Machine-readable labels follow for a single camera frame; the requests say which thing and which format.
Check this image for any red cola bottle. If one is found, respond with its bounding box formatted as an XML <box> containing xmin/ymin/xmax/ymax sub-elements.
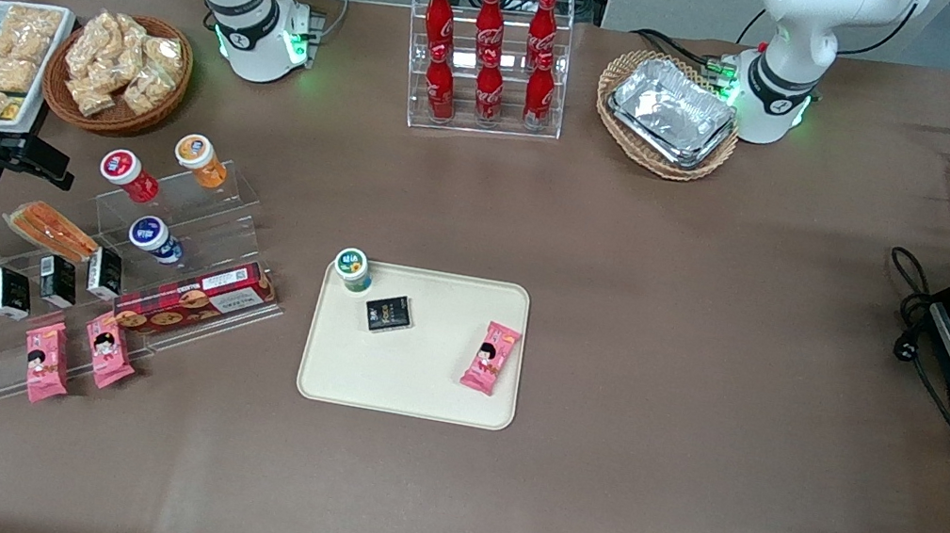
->
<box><xmin>420</xmin><ymin>0</ymin><xmax>460</xmax><ymax>54</ymax></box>
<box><xmin>523</xmin><ymin>0</ymin><xmax>564</xmax><ymax>65</ymax></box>
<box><xmin>419</xmin><ymin>42</ymin><xmax>465</xmax><ymax>122</ymax></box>
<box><xmin>470</xmin><ymin>0</ymin><xmax>510</xmax><ymax>61</ymax></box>
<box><xmin>520</xmin><ymin>52</ymin><xmax>561</xmax><ymax>132</ymax></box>
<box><xmin>469</xmin><ymin>48</ymin><xmax>511</xmax><ymax>127</ymax></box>

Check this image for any wrapped triangle sandwich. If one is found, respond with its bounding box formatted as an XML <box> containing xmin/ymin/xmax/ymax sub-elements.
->
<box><xmin>0</xmin><ymin>197</ymin><xmax>106</xmax><ymax>266</ymax></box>

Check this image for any red lid small bottle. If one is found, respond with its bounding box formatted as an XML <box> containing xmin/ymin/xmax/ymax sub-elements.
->
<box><xmin>95</xmin><ymin>147</ymin><xmax>166</xmax><ymax>207</ymax></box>

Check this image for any aluminium foil tray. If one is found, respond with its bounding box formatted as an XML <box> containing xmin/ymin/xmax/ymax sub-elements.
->
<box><xmin>600</xmin><ymin>51</ymin><xmax>745</xmax><ymax>176</ymax></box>

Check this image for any green lid small jar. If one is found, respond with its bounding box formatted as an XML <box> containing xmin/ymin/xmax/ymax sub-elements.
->
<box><xmin>330</xmin><ymin>246</ymin><xmax>377</xmax><ymax>296</ymax></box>

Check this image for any pink snack packet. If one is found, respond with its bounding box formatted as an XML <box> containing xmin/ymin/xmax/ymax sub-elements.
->
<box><xmin>15</xmin><ymin>317</ymin><xmax>79</xmax><ymax>410</ymax></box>
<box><xmin>76</xmin><ymin>309</ymin><xmax>144</xmax><ymax>395</ymax></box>
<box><xmin>458</xmin><ymin>317</ymin><xmax>524</xmax><ymax>400</ymax></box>

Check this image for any white rectangular snack tray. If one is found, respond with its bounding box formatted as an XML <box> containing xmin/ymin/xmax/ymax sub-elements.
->
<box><xmin>0</xmin><ymin>0</ymin><xmax>78</xmax><ymax>141</ymax></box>

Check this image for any clear acrylic bottle rack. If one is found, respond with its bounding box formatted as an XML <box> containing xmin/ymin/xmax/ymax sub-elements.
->
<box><xmin>393</xmin><ymin>0</ymin><xmax>582</xmax><ymax>151</ymax></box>

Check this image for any light wicker basket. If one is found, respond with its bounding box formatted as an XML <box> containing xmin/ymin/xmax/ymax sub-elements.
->
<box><xmin>586</xmin><ymin>43</ymin><xmax>751</xmax><ymax>190</ymax></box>

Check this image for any black power cable with plug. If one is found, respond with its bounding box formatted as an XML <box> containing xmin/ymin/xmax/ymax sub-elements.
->
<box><xmin>864</xmin><ymin>245</ymin><xmax>950</xmax><ymax>430</ymax></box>

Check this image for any orange lid small bottle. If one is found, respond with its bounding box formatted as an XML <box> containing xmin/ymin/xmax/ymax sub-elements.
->
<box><xmin>170</xmin><ymin>131</ymin><xmax>233</xmax><ymax>191</ymax></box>

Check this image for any blue lid small bottle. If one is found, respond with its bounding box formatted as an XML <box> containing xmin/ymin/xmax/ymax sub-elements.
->
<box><xmin>124</xmin><ymin>212</ymin><xmax>188</xmax><ymax>267</ymax></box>

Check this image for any cream plastic tray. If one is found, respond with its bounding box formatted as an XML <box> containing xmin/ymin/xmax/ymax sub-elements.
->
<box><xmin>293</xmin><ymin>252</ymin><xmax>537</xmax><ymax>433</ymax></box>

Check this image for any small black box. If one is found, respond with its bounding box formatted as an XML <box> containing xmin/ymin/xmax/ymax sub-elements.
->
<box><xmin>0</xmin><ymin>266</ymin><xmax>38</xmax><ymax>323</ymax></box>
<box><xmin>362</xmin><ymin>290</ymin><xmax>417</xmax><ymax>339</ymax></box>
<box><xmin>84</xmin><ymin>246</ymin><xmax>128</xmax><ymax>302</ymax></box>
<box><xmin>35</xmin><ymin>253</ymin><xmax>83</xmax><ymax>311</ymax></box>

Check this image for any red cookie box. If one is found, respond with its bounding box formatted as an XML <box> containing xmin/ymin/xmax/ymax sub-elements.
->
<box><xmin>110</xmin><ymin>242</ymin><xmax>283</xmax><ymax>356</ymax></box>

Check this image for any clear acrylic stepped stand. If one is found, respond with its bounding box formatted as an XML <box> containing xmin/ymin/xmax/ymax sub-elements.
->
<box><xmin>0</xmin><ymin>124</ymin><xmax>307</xmax><ymax>448</ymax></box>

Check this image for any black left arm base cable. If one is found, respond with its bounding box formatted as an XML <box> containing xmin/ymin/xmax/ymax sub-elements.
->
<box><xmin>626</xmin><ymin>26</ymin><xmax>742</xmax><ymax>80</ymax></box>

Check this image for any brown wicker snack basket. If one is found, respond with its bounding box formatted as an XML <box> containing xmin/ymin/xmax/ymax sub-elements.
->
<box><xmin>35</xmin><ymin>2</ymin><xmax>201</xmax><ymax>147</ymax></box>

